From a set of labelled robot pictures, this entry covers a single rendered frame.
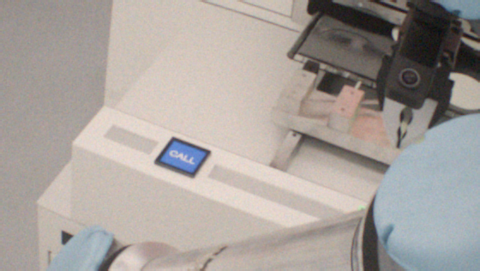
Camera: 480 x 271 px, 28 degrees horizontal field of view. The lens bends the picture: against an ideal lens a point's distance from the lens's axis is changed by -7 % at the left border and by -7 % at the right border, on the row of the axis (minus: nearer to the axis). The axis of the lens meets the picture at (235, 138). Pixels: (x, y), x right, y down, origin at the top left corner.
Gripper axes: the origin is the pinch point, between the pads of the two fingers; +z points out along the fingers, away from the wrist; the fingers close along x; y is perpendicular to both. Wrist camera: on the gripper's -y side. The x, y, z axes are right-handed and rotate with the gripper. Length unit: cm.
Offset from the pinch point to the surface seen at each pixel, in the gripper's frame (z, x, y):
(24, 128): 111, 109, 94
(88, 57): 111, 109, 134
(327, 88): 26, 17, 41
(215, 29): 29, 41, 51
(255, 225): 16.5, 13.8, -4.1
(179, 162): 14.2, 26.0, -0.6
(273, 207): 14.7, 12.7, -1.7
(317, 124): 23.0, 15.2, 27.4
